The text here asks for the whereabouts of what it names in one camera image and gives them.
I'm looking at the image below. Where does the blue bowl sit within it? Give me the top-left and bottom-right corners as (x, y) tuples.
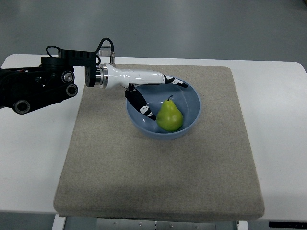
(125, 80), (201, 140)

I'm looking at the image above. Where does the green pear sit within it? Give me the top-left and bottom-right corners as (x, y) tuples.
(156, 95), (183, 132)

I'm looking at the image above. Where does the metal table frame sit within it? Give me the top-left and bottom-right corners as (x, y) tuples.
(52, 215), (249, 230)

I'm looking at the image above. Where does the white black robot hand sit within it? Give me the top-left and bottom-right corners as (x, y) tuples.
(96, 64), (187, 120)

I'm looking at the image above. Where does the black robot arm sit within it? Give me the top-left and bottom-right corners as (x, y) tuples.
(0, 38), (114, 115)

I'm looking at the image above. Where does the beige fabric mat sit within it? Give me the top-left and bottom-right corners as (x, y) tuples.
(53, 65), (265, 222)

